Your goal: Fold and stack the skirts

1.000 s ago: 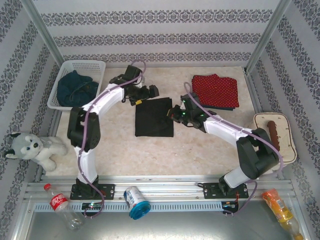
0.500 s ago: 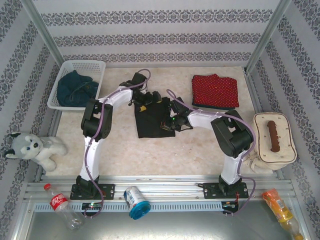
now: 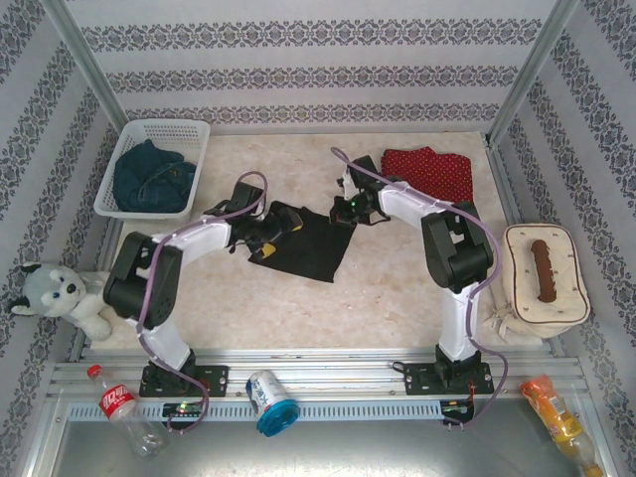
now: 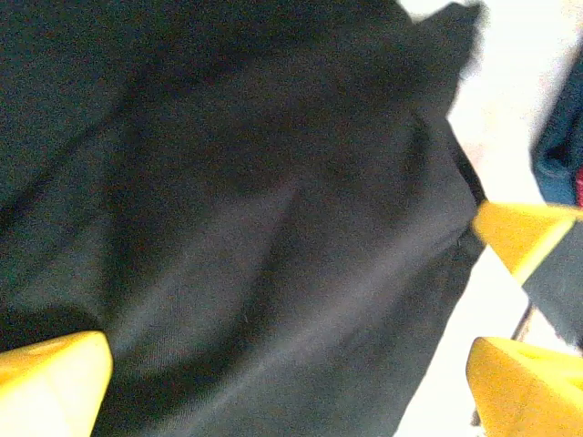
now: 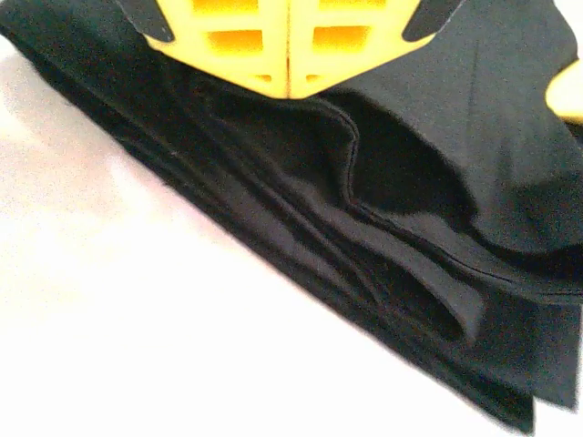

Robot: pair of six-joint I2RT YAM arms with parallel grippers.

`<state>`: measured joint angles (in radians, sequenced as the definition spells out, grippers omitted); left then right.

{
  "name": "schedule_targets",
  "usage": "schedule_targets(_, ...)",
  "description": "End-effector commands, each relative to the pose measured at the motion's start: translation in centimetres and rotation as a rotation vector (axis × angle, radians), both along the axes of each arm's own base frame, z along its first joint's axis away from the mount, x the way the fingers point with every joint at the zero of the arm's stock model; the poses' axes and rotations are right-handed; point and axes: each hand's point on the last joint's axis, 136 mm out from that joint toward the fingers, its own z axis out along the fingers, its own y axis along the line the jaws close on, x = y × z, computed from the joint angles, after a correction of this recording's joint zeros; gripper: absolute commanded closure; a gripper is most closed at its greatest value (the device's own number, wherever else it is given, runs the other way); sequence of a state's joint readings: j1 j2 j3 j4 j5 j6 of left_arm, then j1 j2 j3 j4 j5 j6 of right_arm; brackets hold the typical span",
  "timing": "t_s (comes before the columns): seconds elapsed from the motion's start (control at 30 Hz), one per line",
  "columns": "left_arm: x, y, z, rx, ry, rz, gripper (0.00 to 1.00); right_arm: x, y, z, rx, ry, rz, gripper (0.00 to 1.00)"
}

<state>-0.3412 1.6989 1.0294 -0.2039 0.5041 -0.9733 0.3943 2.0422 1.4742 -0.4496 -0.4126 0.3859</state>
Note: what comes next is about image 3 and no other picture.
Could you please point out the small circuit board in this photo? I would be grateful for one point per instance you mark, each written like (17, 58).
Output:
(183, 409)
(457, 407)

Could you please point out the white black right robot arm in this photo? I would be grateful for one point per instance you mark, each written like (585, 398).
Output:
(407, 204)

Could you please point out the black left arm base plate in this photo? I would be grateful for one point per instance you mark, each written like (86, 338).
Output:
(216, 380)

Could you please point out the grey metal sheet panel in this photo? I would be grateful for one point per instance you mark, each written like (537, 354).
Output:
(372, 447)

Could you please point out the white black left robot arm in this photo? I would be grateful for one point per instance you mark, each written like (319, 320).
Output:
(199, 238)

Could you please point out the orange drink bottle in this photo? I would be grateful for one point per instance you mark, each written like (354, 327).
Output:
(551, 407)

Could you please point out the aluminium side rail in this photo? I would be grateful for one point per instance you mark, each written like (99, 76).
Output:
(502, 174)

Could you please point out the white blue drink can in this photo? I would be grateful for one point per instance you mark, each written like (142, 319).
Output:
(268, 392)

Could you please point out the white plastic basket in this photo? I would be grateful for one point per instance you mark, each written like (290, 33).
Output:
(164, 130)

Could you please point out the aluminium frame post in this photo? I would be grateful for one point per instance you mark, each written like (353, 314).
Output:
(84, 59)
(531, 64)

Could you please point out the grey white husky plush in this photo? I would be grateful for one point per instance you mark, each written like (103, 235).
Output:
(49, 288)

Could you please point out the clear bottle with red label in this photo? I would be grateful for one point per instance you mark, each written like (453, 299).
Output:
(116, 402)

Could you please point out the teal denim skirt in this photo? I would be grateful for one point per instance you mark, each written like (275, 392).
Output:
(149, 184)

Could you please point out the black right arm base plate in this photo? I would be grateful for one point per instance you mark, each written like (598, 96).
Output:
(420, 380)

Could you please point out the brown plush stick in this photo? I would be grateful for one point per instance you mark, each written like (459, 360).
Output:
(544, 273)

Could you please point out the black skirt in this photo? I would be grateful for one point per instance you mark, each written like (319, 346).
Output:
(313, 248)

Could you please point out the red polka dot skirt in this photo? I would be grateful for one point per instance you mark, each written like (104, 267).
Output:
(437, 169)

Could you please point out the aluminium mounting rail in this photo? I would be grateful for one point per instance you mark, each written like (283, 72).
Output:
(338, 367)

